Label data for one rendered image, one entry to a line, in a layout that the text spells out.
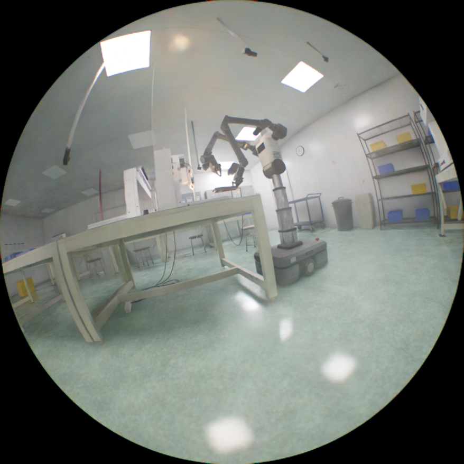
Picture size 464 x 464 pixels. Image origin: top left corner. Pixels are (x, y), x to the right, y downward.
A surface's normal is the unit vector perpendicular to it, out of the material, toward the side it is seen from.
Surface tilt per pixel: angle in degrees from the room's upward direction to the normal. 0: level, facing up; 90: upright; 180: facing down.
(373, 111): 90
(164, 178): 90
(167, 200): 90
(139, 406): 0
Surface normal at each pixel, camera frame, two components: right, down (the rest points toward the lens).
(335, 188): -0.92, 0.21
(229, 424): -0.20, -0.98
